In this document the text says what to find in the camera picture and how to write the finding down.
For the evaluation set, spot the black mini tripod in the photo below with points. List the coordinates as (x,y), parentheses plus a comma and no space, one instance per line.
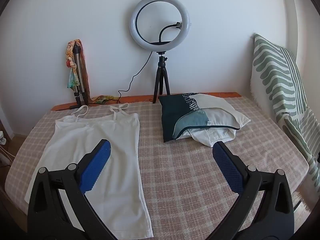
(161,77)

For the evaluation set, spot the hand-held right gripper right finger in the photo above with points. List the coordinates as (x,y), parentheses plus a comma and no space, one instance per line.
(226,165)

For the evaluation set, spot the black gooseneck phone holder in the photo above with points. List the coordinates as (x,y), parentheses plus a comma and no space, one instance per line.
(163,31)

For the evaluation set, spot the dark green pillow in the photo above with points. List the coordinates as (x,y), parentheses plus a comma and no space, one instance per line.
(225,118)

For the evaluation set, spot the green striped white pillow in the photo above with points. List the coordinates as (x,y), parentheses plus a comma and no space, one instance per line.
(275,80)

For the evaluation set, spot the white power plug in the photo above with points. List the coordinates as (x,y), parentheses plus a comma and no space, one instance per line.
(2,138)

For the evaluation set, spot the silver folded tripod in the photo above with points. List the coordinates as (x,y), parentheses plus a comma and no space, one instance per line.
(80,67)

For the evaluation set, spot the beige checked blanket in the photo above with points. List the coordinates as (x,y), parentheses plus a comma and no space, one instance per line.
(180,175)

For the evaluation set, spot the dark teal patterned pillowcase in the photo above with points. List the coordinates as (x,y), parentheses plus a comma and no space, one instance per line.
(172,115)

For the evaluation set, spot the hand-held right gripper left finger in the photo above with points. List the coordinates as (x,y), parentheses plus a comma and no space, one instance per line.
(98,162)

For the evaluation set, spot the colourful knotted scarf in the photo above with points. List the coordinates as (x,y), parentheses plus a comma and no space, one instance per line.
(72,62)

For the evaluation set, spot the green yellow patterned cloth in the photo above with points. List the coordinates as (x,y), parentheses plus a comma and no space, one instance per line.
(102,99)

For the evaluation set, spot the white camisole top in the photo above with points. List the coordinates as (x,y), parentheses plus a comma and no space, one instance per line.
(75,140)

